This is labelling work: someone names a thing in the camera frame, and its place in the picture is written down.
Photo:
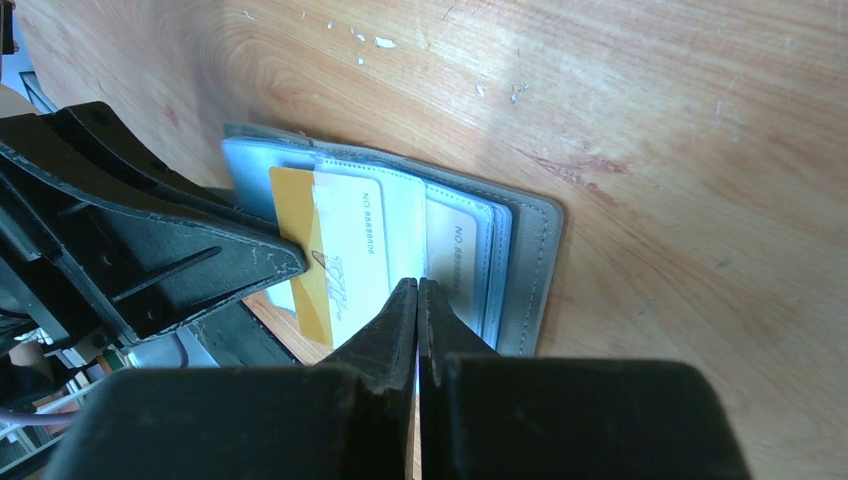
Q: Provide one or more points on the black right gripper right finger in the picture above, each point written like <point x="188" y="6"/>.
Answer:
<point x="487" y="416"/>

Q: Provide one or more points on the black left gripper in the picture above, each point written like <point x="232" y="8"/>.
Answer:
<point x="103" y="244"/>

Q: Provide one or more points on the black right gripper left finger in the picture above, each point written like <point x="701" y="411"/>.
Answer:
<point x="349" y="416"/>

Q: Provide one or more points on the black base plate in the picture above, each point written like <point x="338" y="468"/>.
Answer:
<point x="234" y="338"/>

